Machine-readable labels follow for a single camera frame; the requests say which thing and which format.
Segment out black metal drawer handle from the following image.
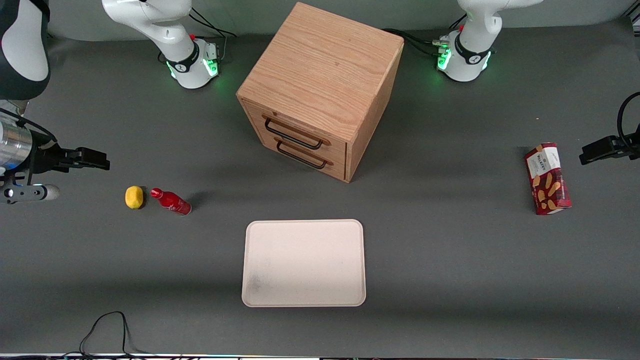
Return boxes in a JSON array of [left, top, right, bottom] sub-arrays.
[[275, 138, 333, 170], [263, 116, 331, 150]]

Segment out black cable loop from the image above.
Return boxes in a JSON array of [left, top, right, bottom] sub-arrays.
[[616, 92, 640, 147]]

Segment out black right arm base cables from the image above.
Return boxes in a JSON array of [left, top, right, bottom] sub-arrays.
[[189, 7, 238, 62]]

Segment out red coke bottle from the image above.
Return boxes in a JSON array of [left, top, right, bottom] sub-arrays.
[[150, 187, 193, 217]]

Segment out yellow lemon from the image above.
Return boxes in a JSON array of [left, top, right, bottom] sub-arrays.
[[124, 185, 145, 210]]

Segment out beige plastic tray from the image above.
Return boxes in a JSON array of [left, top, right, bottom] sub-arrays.
[[241, 219, 367, 308]]

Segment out black arm base cables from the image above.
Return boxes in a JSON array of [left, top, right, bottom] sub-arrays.
[[382, 14, 468, 57], [189, 7, 238, 62]]

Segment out wooden drawer cabinet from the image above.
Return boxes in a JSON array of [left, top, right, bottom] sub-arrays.
[[236, 1, 405, 184]]

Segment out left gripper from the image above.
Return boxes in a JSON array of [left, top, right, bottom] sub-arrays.
[[579, 135, 640, 166]]

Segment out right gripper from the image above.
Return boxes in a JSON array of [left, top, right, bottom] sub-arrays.
[[24, 134, 111, 174]]

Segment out thin black cable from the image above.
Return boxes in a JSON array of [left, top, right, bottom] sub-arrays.
[[60, 311, 151, 360]]

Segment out red cookie box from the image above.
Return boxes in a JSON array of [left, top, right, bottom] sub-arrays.
[[524, 142, 572, 216]]

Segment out black left arm base cables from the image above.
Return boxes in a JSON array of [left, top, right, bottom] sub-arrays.
[[382, 14, 468, 57]]

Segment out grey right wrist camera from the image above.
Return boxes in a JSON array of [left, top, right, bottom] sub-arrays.
[[0, 183, 61, 205]]

